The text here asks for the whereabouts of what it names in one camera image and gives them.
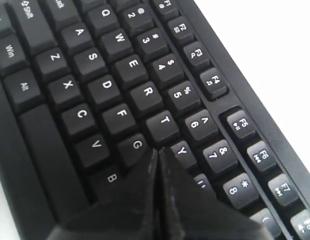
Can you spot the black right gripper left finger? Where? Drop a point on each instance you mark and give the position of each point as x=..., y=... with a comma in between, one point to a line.
x=125, y=213

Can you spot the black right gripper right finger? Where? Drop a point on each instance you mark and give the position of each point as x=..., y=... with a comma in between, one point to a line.
x=191, y=213

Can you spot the black acer keyboard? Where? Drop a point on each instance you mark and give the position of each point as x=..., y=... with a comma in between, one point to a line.
x=88, y=86

